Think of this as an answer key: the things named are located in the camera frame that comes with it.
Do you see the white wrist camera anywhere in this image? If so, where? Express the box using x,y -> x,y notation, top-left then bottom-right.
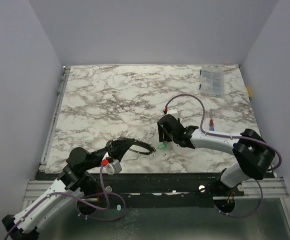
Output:
163,106 -> 178,116
101,157 -> 122,175

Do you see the green tagged key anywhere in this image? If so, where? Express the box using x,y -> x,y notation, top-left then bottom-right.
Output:
157,142 -> 167,150

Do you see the aluminium side rail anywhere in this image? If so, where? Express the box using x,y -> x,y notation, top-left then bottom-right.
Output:
38,65 -> 71,172

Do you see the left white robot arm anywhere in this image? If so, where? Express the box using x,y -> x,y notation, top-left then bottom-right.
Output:
2,138 -> 136,240

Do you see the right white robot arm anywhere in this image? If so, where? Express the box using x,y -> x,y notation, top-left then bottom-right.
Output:
157,114 -> 275,196

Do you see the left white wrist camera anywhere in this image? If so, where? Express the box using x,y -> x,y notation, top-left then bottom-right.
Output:
101,157 -> 122,175

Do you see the clear plastic organizer box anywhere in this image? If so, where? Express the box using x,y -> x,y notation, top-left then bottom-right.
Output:
199,66 -> 224,98

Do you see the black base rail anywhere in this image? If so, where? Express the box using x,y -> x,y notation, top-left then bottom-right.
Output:
67,171 -> 245,209

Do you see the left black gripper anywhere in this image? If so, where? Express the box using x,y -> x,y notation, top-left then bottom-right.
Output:
84,138 -> 136,171

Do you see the blue red screwdriver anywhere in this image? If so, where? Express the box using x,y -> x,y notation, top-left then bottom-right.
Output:
209,109 -> 214,131

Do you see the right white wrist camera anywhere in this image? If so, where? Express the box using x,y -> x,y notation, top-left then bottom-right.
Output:
163,106 -> 178,116

